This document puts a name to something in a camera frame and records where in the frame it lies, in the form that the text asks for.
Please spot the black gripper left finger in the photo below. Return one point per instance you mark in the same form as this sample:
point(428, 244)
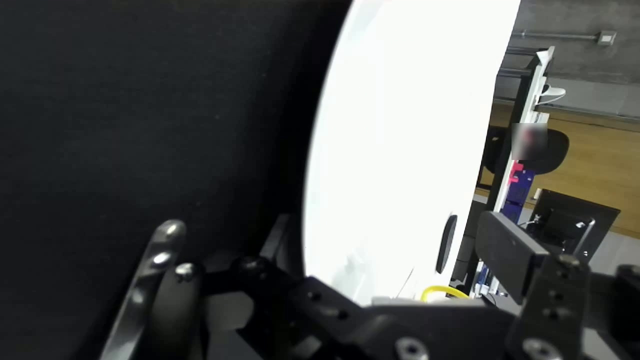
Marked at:
point(302, 319)

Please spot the white ceramic plate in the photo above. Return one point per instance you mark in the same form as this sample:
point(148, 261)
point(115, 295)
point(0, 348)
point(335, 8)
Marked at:
point(399, 139)

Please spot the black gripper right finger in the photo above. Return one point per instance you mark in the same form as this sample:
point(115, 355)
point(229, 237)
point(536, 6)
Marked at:
point(551, 290)

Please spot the black mat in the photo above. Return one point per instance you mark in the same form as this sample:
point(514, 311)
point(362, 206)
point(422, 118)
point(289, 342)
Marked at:
point(118, 114)

